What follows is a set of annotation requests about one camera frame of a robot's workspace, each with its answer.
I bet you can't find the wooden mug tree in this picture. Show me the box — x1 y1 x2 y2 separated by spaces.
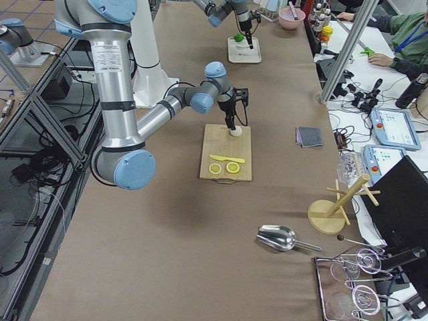
308 174 381 235

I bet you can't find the aluminium frame post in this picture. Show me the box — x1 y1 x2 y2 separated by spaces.
320 0 378 104

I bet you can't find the wooden cutting board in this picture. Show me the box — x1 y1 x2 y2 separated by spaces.
199 124 252 183

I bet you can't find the lemon slice near knife handle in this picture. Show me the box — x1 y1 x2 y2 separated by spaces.
226 161 240 174

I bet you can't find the black water bottle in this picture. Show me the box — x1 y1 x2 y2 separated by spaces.
395 73 427 109

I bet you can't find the white rabbit tray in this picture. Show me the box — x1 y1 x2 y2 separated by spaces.
227 37 261 64

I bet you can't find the yellow plastic knife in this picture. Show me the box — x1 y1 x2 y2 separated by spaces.
209 154 245 164

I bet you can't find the white steamed bun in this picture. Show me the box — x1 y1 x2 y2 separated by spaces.
229 126 243 137

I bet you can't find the person in green jacket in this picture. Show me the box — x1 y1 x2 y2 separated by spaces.
336 11 428 81

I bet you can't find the glass rack tray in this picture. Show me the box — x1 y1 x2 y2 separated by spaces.
314 247 401 320

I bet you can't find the metal tube in pink bowl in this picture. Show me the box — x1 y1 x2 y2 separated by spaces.
289 1 299 21

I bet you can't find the green lime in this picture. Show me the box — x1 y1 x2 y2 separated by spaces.
233 33 244 42

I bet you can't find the lemon slice near knife tip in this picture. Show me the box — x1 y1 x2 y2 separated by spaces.
209 163 222 175

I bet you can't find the folded grey cloth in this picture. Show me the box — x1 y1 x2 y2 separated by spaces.
296 126 323 148

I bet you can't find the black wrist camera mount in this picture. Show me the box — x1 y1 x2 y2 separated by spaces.
233 88 249 108
250 10 261 24

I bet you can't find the white camera mast base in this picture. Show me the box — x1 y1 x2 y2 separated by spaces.
130 0 179 108

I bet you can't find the black monitor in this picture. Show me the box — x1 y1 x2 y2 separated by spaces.
362 156 427 302

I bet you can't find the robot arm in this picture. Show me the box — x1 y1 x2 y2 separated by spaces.
193 0 261 49
54 1 237 190

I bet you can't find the metal scoop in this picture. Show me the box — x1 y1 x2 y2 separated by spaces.
256 225 322 252

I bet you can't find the pink bowl with ice cubes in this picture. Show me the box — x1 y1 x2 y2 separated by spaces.
278 7 306 30

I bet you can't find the white wire cup rack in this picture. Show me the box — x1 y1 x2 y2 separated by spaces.
259 0 280 22

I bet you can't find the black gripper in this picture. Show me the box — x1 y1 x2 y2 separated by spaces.
239 18 253 49
217 98 236 130

